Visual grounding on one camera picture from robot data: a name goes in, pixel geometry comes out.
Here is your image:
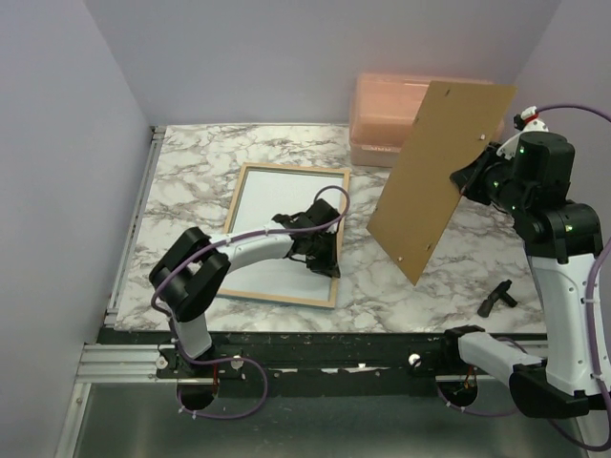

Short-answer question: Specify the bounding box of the orange translucent plastic box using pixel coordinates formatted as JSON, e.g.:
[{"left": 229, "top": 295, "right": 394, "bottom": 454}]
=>
[{"left": 348, "top": 73, "right": 478, "bottom": 168}]

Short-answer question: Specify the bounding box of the aluminium rail frame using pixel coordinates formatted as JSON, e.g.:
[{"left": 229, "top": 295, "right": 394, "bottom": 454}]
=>
[{"left": 52, "top": 124, "right": 591, "bottom": 458}]

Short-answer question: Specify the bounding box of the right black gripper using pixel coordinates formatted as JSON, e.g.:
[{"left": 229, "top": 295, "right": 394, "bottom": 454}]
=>
[{"left": 452, "top": 139, "right": 529, "bottom": 214}]

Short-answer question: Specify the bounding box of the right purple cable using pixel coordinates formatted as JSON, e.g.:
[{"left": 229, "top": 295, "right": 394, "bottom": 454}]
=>
[{"left": 436, "top": 103, "right": 611, "bottom": 452}]

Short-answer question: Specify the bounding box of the small black tool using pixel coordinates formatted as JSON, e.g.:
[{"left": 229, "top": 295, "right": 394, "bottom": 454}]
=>
[{"left": 477, "top": 280, "right": 517, "bottom": 318}]

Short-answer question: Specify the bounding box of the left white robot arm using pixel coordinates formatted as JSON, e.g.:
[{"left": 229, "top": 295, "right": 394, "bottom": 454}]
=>
[{"left": 149, "top": 198, "right": 346, "bottom": 377}]

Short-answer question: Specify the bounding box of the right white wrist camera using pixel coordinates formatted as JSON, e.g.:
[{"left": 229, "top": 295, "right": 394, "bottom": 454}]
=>
[{"left": 496, "top": 106, "right": 549, "bottom": 159}]

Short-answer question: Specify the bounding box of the glossy plant photo board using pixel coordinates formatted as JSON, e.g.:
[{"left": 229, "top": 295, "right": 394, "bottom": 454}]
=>
[{"left": 221, "top": 170, "right": 346, "bottom": 302}]

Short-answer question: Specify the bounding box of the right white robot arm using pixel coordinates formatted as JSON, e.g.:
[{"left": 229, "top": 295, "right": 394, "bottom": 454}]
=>
[{"left": 438, "top": 131, "right": 610, "bottom": 420}]

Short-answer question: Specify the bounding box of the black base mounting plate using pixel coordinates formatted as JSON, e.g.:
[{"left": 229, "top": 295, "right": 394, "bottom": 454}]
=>
[{"left": 95, "top": 327, "right": 550, "bottom": 400}]

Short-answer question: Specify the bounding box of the blue wooden picture frame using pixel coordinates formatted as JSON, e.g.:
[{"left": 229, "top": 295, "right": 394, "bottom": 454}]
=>
[{"left": 215, "top": 161, "right": 352, "bottom": 310}]

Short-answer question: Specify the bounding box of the brown fibreboard backing board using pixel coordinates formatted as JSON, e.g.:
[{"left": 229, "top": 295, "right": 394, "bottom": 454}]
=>
[{"left": 367, "top": 81, "right": 516, "bottom": 285}]

